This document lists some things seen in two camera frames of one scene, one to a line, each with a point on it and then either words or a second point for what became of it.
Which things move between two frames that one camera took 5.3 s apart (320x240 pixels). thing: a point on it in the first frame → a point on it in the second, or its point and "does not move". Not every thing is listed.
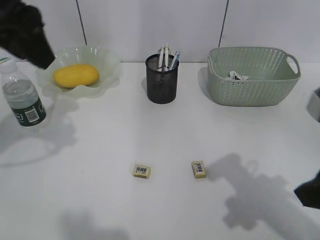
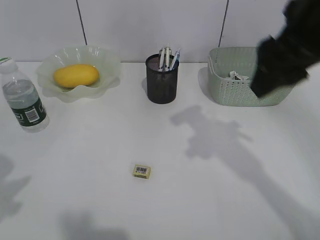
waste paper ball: (233, 75) does not move
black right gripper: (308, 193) → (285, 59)
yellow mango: (71, 76) does not move
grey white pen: (166, 58) does not move
